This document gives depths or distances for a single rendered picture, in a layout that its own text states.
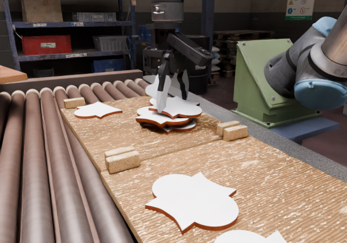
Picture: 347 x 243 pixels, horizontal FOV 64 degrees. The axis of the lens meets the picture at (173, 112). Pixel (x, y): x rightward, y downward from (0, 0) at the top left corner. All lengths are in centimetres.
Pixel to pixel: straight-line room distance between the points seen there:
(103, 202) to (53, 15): 430
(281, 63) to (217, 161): 45
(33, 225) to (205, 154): 32
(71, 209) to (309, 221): 34
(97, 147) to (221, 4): 614
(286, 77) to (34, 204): 72
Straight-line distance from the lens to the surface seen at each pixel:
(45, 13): 465
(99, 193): 50
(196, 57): 62
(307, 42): 84
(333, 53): 70
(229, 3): 677
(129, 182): 49
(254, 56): 97
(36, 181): 57
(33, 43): 457
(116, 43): 484
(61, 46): 462
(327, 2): 595
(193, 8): 621
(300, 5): 627
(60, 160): 63
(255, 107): 93
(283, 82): 91
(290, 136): 88
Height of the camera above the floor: 120
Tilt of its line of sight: 19 degrees down
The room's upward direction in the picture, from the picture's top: straight up
